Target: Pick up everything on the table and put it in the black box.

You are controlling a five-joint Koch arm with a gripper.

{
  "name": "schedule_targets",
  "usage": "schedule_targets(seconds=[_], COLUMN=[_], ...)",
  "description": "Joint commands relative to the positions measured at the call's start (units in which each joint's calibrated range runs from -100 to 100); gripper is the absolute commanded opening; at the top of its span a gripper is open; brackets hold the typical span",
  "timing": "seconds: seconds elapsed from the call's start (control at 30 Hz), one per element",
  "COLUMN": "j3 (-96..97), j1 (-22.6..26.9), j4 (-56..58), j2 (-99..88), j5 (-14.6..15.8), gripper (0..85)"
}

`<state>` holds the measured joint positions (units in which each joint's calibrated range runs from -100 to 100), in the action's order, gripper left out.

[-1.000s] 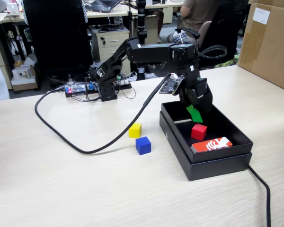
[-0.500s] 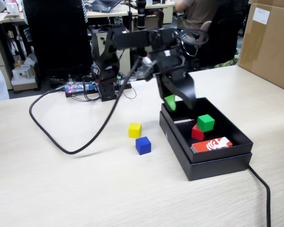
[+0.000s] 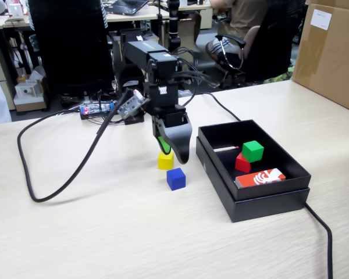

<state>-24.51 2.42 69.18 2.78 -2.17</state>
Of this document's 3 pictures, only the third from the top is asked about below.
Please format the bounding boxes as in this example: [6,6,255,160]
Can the controller board with red light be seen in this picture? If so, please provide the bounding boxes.
[79,100,119,120]

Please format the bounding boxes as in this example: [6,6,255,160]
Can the red white carton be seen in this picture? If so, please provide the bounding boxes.
[234,167,286,189]

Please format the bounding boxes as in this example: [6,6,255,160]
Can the pink white small box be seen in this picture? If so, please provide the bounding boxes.
[7,0,23,18]

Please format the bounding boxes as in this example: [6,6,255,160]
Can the light wooden office desk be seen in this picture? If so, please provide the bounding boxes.
[0,5,215,31]

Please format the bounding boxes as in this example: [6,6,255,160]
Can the black box tray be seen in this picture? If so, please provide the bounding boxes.
[197,119,312,201]

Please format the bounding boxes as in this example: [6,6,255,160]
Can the black table cable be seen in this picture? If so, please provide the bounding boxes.
[191,92,334,279]

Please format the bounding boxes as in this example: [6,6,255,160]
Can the black laptop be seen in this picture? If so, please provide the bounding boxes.
[104,0,149,16]

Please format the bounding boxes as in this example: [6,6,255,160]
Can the black mesh office chair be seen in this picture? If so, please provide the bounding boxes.
[27,0,116,113]

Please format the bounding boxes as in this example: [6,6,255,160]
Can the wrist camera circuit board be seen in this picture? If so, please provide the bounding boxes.
[117,88,149,120]

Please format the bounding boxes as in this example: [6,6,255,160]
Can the thick black camera cable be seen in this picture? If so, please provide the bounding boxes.
[16,90,134,203]

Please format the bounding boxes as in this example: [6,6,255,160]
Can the blue wooden cube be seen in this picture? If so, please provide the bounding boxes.
[166,167,186,191]

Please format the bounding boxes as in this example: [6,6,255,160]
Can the black office chair with armrest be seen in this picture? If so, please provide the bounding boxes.
[215,0,308,88]

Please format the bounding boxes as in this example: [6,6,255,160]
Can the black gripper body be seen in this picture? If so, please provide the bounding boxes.
[144,83,190,129]

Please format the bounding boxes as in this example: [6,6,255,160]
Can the black open box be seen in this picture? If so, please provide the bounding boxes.
[195,136,311,224]

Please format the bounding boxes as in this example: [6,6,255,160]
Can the green wooden cube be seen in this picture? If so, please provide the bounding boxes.
[241,141,265,163]

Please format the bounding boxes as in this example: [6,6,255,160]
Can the red wooden cube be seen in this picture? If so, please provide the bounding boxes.
[234,153,252,174]

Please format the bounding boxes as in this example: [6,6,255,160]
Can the large brown cardboard box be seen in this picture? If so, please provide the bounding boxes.
[290,0,349,115]

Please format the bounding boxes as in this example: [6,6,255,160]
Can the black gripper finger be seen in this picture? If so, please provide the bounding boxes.
[162,115,193,165]
[151,115,173,155]

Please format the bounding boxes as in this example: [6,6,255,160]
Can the small white cardboard box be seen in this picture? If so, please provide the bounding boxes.
[14,82,38,100]

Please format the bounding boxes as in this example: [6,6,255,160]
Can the yellow wooden cube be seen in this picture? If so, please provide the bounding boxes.
[158,151,175,170]

